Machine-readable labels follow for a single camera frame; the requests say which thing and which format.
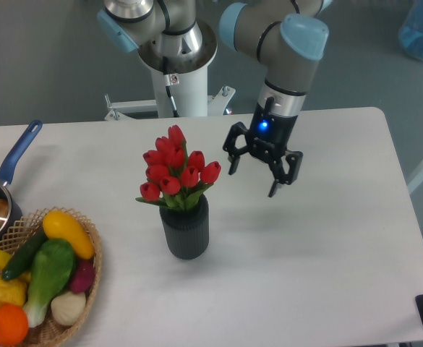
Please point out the dark green cucumber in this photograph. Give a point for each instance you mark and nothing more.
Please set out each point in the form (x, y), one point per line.
(22, 259)

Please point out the white garlic bulb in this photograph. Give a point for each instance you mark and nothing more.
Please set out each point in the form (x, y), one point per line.
(67, 307)

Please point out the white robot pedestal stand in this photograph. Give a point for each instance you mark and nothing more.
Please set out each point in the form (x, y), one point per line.
(178, 66)

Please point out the yellow squash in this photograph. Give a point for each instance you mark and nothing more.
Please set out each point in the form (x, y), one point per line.
(61, 225)

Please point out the yellow corn cob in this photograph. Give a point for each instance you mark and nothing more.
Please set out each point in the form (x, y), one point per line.
(13, 292)

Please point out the blue handled saucepan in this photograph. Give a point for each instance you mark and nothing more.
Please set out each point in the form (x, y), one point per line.
(7, 170)

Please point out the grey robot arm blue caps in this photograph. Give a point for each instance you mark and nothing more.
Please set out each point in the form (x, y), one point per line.
(284, 36)

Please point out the red tulip bouquet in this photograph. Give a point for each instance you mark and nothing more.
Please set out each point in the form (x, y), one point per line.
(175, 178)

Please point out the yellow banana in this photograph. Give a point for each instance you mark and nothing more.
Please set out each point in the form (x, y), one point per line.
(5, 258)

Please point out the dark grey ribbed vase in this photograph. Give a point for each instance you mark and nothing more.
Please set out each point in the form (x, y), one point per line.
(187, 234)

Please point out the green bok choy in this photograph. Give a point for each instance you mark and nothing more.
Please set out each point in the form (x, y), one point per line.
(50, 271)

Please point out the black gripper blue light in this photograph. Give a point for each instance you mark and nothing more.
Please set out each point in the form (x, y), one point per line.
(270, 141)

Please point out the orange fruit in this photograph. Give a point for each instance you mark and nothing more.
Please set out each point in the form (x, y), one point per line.
(13, 325)

